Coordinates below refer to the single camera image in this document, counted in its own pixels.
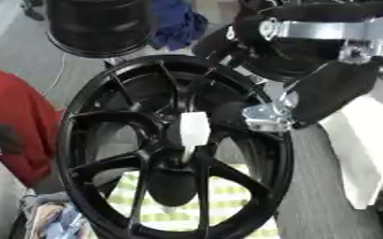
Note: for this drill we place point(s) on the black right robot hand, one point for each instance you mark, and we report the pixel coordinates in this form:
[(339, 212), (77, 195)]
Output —
[(293, 59)]

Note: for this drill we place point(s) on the black spoked wheel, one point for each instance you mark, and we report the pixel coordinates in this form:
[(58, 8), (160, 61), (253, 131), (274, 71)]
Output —
[(238, 180)]

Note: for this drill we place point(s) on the white padded object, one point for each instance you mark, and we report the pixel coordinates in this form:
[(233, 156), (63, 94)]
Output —
[(363, 140)]

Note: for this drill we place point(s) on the blue cloth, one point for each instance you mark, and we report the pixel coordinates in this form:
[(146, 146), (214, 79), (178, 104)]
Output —
[(175, 25)]

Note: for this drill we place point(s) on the person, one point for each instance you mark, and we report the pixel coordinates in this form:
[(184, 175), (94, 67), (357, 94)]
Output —
[(20, 118)]

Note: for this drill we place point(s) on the multicoloured bag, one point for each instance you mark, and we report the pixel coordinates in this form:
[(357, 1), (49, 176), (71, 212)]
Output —
[(56, 217)]

